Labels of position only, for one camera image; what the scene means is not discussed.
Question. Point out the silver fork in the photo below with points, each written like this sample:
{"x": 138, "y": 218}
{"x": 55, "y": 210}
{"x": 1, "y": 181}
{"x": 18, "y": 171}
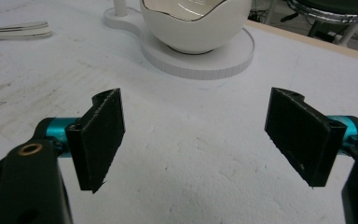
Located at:
{"x": 20, "y": 31}

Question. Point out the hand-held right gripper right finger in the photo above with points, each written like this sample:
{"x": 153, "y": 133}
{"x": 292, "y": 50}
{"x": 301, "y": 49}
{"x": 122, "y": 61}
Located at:
{"x": 301, "y": 137}

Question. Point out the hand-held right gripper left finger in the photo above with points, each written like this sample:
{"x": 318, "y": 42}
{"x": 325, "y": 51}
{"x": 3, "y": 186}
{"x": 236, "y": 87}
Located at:
{"x": 98, "y": 140}

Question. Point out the round stool with chrome rim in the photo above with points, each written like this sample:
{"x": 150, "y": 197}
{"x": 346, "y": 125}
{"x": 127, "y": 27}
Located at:
{"x": 332, "y": 15}

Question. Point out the white round stand base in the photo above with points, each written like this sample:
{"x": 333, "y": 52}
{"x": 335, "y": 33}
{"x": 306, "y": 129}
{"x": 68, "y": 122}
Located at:
{"x": 199, "y": 59}

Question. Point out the white bowl with gold rim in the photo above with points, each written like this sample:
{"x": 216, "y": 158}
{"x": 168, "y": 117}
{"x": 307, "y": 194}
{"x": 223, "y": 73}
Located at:
{"x": 195, "y": 25}

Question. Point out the white stand post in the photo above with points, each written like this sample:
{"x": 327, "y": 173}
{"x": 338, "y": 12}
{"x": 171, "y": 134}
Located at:
{"x": 120, "y": 7}

